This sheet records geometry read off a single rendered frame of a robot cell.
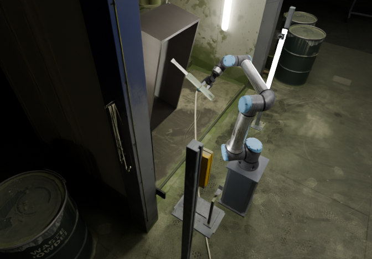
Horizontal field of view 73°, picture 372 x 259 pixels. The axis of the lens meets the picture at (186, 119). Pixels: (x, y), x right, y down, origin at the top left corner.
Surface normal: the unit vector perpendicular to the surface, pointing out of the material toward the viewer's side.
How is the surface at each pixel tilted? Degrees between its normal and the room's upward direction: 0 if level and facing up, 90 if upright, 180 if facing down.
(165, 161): 0
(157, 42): 90
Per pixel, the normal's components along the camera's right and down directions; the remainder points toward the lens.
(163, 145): 0.04, -0.74
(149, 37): -0.53, 0.55
